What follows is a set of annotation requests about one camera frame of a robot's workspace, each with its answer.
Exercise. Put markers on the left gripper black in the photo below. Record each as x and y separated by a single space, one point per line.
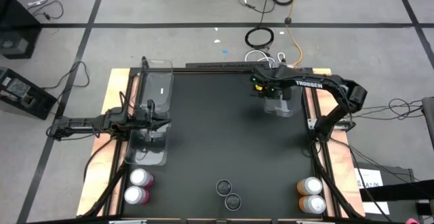
142 122

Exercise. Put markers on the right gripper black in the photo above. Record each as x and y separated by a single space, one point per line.
268 78

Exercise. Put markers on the clear plastic bin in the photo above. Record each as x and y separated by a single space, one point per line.
278 108
146 152
159 88

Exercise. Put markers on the pink bottle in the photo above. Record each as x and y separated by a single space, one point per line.
139 177
135 195

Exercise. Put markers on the blue and white soda can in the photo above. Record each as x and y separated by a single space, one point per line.
223 187
233 202

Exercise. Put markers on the orange and white soda can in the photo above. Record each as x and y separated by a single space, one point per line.
313 204
310 185

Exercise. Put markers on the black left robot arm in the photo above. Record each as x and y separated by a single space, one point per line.
84 124

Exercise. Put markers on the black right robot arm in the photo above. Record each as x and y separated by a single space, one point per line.
334 81

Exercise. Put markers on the wooden table board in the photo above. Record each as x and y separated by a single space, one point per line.
117 85

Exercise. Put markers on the black power strip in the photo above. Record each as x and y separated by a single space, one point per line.
220 65

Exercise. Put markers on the black round floor plug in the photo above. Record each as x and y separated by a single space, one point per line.
287 20

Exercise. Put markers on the dark grey floor case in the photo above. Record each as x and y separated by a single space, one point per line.
396 174

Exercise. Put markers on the black computer box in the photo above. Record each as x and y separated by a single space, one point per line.
20 91

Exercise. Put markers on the black cabinet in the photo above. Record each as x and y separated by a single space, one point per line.
17 30

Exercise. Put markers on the pink object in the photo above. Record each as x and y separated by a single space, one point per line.
412 221

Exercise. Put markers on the black metal table frame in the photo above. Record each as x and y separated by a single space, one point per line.
220 70

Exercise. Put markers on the grey post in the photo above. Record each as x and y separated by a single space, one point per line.
429 122

